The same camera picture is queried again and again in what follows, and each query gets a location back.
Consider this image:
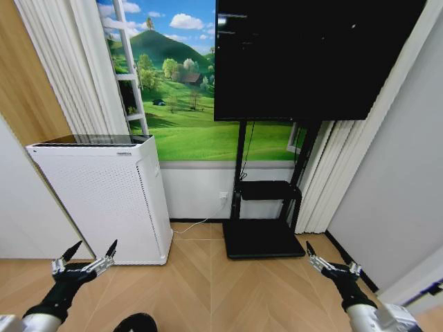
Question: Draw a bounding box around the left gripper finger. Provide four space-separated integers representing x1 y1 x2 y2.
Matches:
87 239 118 277
51 240 84 275

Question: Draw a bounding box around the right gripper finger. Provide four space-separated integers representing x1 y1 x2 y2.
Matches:
305 240 330 275
337 247 363 277

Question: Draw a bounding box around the black television floor stand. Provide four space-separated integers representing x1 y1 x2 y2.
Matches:
221 119 323 260

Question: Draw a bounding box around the white air purifier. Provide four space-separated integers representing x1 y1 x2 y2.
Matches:
25 133 174 266

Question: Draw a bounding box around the black rounded object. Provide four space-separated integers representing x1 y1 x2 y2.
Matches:
113 312 159 332

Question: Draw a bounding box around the small blue object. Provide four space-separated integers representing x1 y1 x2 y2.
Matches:
419 280 443 296

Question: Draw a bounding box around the black box on stand shelf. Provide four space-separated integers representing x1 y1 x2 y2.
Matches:
239 180 300 202

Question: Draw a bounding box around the white pleated curtain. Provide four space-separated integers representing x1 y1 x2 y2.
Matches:
13 0 130 136
294 0 443 235

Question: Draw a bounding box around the large black television screen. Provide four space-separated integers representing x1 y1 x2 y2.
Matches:
213 0 428 122

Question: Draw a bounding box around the white power cable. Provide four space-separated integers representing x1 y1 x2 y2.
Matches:
172 199 227 234

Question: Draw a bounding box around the black hanging television cable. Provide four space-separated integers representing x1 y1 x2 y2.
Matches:
239 120 256 182

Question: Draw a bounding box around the green landscape wall mural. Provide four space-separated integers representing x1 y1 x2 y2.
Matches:
95 0 309 163

